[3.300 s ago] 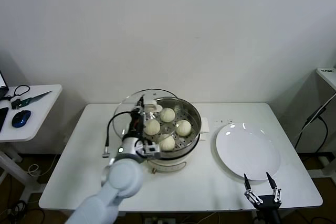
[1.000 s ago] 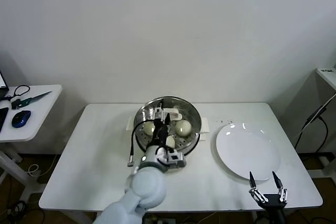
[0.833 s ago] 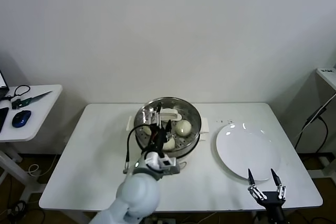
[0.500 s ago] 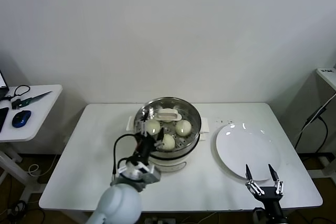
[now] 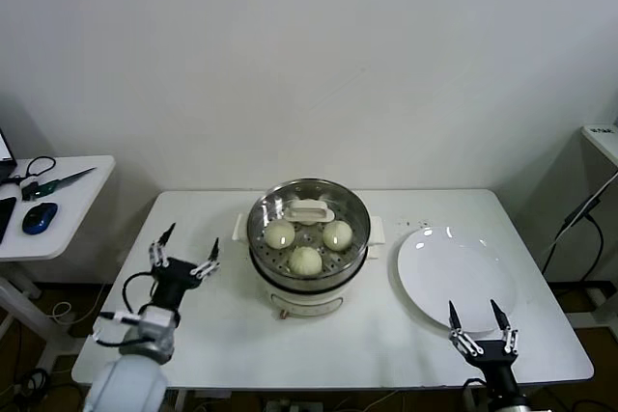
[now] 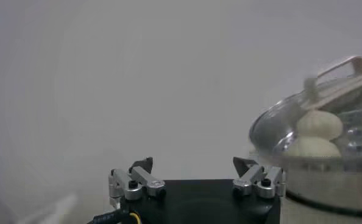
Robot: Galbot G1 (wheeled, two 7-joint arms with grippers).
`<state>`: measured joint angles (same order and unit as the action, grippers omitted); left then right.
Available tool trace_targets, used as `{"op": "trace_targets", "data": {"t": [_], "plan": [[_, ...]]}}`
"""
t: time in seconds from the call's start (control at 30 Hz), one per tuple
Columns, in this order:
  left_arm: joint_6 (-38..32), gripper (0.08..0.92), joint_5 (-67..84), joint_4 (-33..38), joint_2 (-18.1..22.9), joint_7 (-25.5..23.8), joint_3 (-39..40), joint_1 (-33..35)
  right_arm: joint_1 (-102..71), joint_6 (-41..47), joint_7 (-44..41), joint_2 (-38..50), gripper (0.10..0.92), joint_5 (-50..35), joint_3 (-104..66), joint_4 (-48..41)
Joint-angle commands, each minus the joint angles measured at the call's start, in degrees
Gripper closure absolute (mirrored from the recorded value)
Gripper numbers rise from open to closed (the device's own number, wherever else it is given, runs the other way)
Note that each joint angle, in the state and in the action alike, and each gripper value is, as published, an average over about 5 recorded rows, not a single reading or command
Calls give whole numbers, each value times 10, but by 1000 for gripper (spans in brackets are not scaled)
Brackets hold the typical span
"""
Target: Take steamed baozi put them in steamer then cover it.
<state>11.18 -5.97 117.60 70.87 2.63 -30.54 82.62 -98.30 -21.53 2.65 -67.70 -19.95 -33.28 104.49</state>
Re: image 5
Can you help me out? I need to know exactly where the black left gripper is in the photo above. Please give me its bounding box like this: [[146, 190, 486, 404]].
[[148, 222, 221, 308]]

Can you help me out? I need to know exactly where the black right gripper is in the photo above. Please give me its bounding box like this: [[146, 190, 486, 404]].
[[447, 298, 520, 397]]

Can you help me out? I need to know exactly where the glass lid with cream handle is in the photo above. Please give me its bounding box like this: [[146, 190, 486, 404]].
[[246, 179, 372, 283]]

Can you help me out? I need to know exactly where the stainless steel steamer basket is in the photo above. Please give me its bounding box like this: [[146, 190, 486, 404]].
[[233, 179, 388, 290]]

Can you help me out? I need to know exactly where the white round plate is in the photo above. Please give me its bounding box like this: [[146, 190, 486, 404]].
[[396, 225, 518, 334]]

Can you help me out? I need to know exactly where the white side table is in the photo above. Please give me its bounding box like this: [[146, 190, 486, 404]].
[[0, 154, 116, 350]]

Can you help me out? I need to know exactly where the cream electric cooker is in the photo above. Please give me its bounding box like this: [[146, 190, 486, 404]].
[[248, 237, 385, 321]]

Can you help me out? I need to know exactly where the blue computer mouse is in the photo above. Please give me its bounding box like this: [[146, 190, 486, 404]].
[[21, 202, 59, 235]]

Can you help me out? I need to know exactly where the black phone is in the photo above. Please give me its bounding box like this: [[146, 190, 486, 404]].
[[0, 197, 17, 244]]

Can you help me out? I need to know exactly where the black laptop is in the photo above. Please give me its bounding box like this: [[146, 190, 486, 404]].
[[0, 126, 18, 186]]

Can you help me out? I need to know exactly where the white side shelf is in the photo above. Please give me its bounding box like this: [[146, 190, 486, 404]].
[[569, 123, 618, 331]]

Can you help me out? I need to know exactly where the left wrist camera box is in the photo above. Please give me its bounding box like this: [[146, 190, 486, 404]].
[[94, 308, 174, 336]]

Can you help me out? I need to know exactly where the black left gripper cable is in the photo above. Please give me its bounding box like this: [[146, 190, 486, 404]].
[[122, 271, 158, 315]]

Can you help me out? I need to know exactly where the black power adapter cable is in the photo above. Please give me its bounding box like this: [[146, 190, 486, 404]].
[[538, 193, 604, 283]]

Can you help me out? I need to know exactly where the black cable with connector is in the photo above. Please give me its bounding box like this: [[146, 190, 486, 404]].
[[17, 155, 57, 202]]

